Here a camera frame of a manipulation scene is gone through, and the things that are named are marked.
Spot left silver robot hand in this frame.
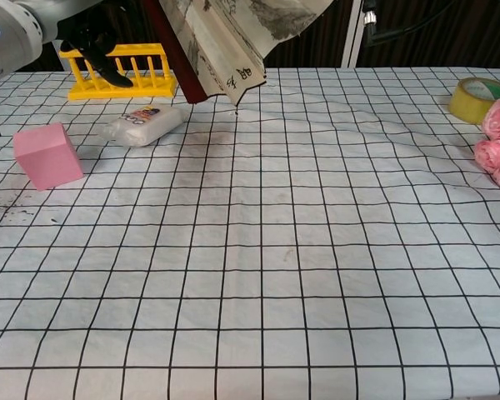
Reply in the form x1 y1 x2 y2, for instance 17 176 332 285
41 0 135 88

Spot red-ribbed paper folding fan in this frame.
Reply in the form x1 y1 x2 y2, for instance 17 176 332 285
143 0 333 106

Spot yellow plastic test tube rack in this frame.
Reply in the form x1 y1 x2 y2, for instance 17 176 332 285
58 42 178 102

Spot white tissue pack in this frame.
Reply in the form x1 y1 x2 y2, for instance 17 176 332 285
99 104 184 148

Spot pink cube box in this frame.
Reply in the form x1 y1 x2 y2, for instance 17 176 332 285
12 122 85 192

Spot black-grid white tablecloth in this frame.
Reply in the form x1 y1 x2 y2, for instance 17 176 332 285
0 66 500 400

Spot yellow adhesive tape roll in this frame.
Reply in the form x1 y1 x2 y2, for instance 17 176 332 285
448 77 500 125

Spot white partition frame post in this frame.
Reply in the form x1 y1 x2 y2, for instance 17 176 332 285
340 0 367 69

